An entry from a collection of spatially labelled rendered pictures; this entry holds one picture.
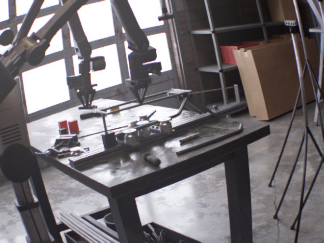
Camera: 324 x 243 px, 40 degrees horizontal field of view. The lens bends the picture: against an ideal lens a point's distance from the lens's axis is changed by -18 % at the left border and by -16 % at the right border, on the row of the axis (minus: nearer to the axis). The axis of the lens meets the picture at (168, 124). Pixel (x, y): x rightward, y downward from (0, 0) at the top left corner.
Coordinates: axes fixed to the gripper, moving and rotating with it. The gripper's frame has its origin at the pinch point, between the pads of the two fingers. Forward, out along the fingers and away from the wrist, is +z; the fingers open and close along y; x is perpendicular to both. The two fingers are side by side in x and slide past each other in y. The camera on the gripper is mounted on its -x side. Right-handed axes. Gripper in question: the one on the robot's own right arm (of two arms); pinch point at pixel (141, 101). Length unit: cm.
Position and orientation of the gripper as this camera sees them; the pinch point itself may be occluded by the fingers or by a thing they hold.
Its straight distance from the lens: 205.5
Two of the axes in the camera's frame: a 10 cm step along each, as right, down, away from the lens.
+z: 1.4, 9.6, 2.3
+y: -5.5, -1.2, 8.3
